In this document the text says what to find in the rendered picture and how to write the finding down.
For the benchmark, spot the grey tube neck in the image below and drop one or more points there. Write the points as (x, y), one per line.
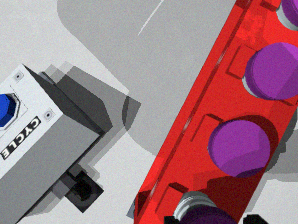
(190, 203)

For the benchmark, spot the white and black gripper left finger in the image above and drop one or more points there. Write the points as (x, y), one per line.
(171, 220)

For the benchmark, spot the grey two-button control box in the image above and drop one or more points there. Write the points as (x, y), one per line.
(43, 134)

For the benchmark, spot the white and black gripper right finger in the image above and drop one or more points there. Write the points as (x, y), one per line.
(254, 219)

